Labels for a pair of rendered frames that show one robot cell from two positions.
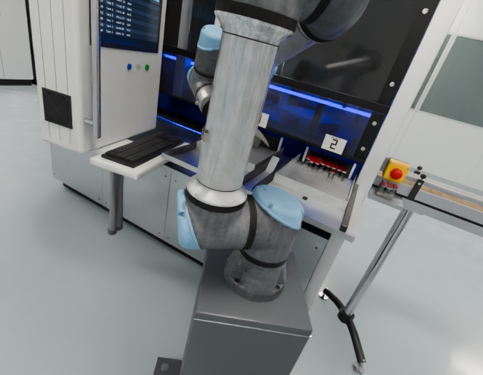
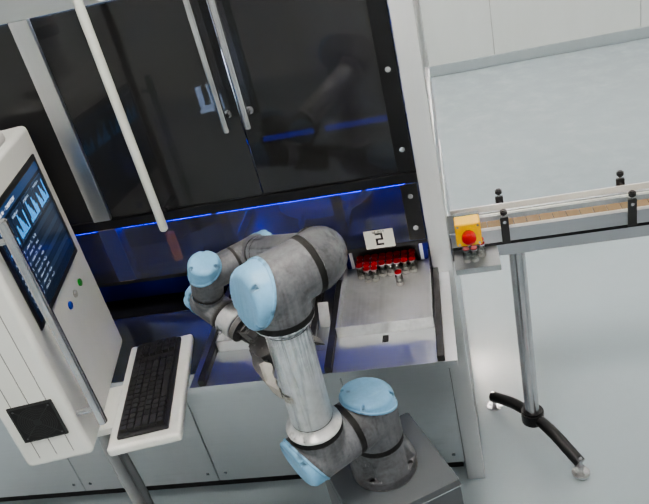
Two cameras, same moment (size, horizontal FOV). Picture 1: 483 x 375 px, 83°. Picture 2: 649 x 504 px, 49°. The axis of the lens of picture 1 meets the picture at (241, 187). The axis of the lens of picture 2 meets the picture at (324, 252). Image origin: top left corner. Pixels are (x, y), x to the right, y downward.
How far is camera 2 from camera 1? 1.00 m
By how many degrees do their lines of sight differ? 8
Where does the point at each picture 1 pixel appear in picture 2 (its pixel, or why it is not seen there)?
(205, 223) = (323, 458)
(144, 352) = not seen: outside the picture
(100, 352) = not seen: outside the picture
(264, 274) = (392, 460)
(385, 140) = (434, 208)
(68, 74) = (37, 378)
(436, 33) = (413, 85)
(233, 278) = (368, 480)
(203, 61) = (206, 294)
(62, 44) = (15, 353)
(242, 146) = (320, 390)
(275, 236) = (382, 427)
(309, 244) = not seen: hidden behind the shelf
